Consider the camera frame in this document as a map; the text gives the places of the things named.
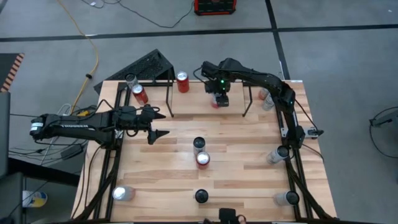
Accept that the black table frame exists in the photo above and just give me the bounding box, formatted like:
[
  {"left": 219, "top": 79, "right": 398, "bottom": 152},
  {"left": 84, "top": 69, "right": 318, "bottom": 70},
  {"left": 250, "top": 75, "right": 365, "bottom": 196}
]
[
  {"left": 242, "top": 80, "right": 338, "bottom": 222},
  {"left": 70, "top": 81, "right": 170, "bottom": 222}
]

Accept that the white can black lid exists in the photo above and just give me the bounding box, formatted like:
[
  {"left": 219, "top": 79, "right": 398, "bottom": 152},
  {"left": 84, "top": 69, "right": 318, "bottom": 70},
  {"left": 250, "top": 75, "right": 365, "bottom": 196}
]
[
  {"left": 261, "top": 93, "right": 275, "bottom": 112},
  {"left": 266, "top": 145, "right": 290, "bottom": 165},
  {"left": 273, "top": 190, "right": 300, "bottom": 207},
  {"left": 192, "top": 136, "right": 206, "bottom": 156}
]

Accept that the white peach vibe can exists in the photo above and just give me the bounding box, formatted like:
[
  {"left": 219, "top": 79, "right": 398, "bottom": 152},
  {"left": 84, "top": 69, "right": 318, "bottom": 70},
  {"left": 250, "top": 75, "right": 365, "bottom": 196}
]
[{"left": 124, "top": 73, "right": 139, "bottom": 91}]

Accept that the pink white spindrift can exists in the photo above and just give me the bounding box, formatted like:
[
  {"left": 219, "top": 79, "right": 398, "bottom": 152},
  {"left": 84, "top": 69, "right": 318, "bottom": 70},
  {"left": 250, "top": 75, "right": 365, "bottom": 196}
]
[{"left": 257, "top": 88, "right": 271, "bottom": 101}]

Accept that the red black box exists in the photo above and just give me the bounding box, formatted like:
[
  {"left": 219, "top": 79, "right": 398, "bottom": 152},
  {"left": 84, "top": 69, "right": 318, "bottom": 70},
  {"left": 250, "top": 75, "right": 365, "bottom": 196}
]
[{"left": 193, "top": 0, "right": 238, "bottom": 16}]

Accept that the black power adapter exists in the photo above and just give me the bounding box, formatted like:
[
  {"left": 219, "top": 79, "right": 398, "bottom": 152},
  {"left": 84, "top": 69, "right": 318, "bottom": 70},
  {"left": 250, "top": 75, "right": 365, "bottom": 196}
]
[{"left": 60, "top": 143, "right": 84, "bottom": 160}]

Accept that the yellow extension cable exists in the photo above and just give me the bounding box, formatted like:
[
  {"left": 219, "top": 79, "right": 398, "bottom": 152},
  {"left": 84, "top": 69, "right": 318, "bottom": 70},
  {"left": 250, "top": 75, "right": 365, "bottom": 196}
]
[{"left": 57, "top": 0, "right": 100, "bottom": 118}]

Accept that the black floor cable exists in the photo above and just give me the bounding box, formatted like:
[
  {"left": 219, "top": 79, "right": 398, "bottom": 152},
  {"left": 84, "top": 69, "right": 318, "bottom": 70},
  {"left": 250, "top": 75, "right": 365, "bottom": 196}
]
[{"left": 80, "top": 0, "right": 195, "bottom": 29}]

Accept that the white can blue band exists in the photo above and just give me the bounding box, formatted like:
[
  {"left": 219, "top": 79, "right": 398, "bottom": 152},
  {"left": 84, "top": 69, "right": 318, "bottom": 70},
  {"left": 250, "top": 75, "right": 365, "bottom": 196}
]
[{"left": 194, "top": 189, "right": 210, "bottom": 205}]

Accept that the black orange striped mat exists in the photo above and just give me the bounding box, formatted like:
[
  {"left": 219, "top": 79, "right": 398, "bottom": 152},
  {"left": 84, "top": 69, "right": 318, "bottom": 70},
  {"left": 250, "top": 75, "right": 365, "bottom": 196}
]
[{"left": 0, "top": 52, "right": 25, "bottom": 93}]

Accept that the grey floor stand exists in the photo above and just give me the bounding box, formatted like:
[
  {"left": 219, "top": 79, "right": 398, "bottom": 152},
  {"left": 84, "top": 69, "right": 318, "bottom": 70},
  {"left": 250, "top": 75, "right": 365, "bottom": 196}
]
[{"left": 369, "top": 108, "right": 398, "bottom": 128}]

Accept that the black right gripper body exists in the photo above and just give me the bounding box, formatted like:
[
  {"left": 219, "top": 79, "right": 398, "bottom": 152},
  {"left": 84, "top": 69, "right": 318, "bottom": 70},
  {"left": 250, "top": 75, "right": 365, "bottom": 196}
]
[{"left": 205, "top": 83, "right": 231, "bottom": 95}]

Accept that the black looped cable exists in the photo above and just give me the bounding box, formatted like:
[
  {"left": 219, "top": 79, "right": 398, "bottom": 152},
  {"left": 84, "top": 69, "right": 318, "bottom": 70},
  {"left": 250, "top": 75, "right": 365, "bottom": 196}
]
[{"left": 368, "top": 106, "right": 398, "bottom": 161}]

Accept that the red Coke Zero can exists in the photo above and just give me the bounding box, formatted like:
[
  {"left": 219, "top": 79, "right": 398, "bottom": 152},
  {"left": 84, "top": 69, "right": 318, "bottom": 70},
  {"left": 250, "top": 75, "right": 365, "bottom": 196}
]
[{"left": 131, "top": 83, "right": 149, "bottom": 106}]

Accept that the black right table frame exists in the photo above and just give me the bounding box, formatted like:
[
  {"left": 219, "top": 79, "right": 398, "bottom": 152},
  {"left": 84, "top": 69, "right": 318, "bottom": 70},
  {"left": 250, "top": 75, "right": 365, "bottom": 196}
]
[{"left": 242, "top": 80, "right": 338, "bottom": 222}]

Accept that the black left table frame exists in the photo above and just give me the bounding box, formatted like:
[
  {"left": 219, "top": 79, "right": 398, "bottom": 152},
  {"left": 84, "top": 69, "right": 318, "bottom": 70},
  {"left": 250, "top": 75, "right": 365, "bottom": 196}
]
[{"left": 70, "top": 81, "right": 170, "bottom": 222}]

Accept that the grey cabinet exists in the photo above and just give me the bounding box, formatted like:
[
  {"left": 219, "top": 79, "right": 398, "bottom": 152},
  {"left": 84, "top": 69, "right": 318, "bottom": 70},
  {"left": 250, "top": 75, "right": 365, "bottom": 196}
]
[{"left": 0, "top": 91, "right": 11, "bottom": 180}]

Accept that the black handheld device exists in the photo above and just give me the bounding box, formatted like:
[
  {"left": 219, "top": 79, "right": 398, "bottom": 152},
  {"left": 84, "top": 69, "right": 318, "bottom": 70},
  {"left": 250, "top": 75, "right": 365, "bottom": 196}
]
[{"left": 218, "top": 208, "right": 238, "bottom": 223}]

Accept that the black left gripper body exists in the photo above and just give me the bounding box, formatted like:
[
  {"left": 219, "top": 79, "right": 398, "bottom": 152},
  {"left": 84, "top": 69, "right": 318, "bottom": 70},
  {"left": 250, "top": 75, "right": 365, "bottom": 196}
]
[{"left": 136, "top": 104, "right": 157, "bottom": 146}]

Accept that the silver arm base bracket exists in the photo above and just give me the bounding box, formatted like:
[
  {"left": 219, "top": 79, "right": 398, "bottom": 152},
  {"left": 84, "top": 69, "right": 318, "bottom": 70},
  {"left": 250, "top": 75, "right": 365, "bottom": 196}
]
[{"left": 279, "top": 125, "right": 325, "bottom": 140}]

